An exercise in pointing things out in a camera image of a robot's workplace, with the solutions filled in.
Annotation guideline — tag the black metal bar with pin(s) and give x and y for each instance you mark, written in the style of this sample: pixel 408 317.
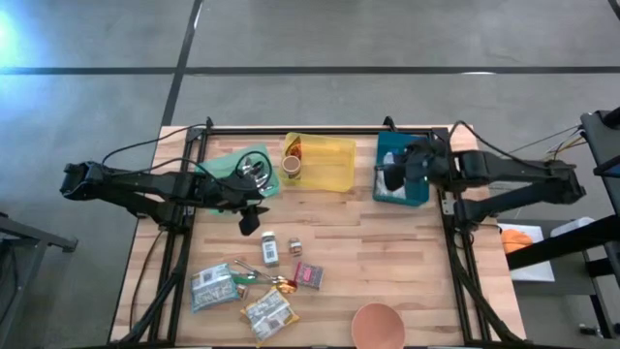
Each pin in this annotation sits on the black metal bar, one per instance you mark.
pixel 557 247

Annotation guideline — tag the black metal rig frame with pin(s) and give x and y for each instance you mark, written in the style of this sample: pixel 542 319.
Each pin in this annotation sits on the black metal rig frame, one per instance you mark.
pixel 339 131

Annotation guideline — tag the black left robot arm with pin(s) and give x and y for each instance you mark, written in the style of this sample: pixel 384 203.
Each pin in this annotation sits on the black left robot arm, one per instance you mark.
pixel 145 181

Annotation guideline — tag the yellow white Maruchan ramen packet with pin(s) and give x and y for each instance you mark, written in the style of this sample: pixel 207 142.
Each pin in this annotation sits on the yellow white Maruchan ramen packet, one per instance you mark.
pixel 387 192

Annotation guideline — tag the white label herb jar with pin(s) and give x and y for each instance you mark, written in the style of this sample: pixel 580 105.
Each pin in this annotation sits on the white label herb jar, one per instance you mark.
pixel 269 249

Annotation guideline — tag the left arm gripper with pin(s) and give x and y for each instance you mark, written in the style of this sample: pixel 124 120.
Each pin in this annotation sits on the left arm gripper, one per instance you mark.
pixel 227 194

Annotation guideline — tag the yellow translucent plastic bin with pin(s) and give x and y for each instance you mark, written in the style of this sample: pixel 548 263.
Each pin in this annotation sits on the yellow translucent plastic bin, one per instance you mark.
pixel 329 162

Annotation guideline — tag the tan lid spice jar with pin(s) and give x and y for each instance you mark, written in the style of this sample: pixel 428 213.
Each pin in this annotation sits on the tan lid spice jar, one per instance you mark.
pixel 291 166

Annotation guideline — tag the pink bowl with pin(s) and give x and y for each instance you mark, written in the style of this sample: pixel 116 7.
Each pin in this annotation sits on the pink bowl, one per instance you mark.
pixel 378 327

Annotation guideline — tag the dark equipment cart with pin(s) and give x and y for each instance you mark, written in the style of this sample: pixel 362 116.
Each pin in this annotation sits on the dark equipment cart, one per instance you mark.
pixel 603 155

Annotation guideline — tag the orange snack packet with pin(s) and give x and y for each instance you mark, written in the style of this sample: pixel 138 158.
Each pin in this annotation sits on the orange snack packet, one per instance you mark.
pixel 294 148

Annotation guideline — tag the teal translucent plastic bin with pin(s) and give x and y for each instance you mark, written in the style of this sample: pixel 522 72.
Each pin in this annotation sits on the teal translucent plastic bin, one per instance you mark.
pixel 218 165

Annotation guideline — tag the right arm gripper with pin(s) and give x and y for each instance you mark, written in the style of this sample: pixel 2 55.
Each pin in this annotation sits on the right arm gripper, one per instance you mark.
pixel 431 162

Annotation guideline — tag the orange cloth object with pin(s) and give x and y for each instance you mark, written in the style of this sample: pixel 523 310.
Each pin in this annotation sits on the orange cloth object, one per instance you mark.
pixel 513 241

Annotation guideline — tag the white paper sheet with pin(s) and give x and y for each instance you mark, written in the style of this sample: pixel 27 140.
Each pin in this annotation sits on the white paper sheet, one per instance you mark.
pixel 533 266

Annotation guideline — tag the silver ramen packet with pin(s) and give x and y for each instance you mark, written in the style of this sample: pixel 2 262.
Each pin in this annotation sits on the silver ramen packet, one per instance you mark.
pixel 210 288

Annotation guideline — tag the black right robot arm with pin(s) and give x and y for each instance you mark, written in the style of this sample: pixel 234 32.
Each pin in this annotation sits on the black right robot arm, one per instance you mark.
pixel 523 169

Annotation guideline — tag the grey table leg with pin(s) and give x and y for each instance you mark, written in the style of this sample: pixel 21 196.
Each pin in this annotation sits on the grey table leg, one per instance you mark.
pixel 39 237

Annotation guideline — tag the blue plastic bin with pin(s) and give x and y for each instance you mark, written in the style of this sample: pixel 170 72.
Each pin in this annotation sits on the blue plastic bin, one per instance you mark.
pixel 385 140

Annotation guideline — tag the white plastic box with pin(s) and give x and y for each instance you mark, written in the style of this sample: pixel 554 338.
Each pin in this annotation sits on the white plastic box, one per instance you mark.
pixel 571 226

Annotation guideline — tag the red patterned paprika tin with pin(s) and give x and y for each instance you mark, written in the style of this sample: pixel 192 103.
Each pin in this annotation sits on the red patterned paprika tin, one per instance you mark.
pixel 310 275

